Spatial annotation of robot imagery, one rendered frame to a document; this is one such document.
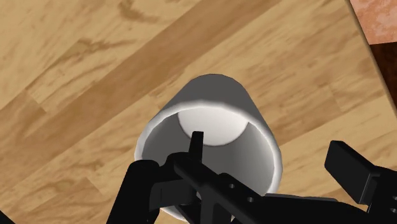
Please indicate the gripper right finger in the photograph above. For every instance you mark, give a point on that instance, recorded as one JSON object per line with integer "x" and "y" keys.
{"x": 356, "y": 173}

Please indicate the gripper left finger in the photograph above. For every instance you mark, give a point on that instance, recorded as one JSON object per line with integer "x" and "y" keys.
{"x": 198, "y": 173}

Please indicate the white cup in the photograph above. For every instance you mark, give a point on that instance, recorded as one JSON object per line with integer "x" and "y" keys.
{"x": 217, "y": 93}

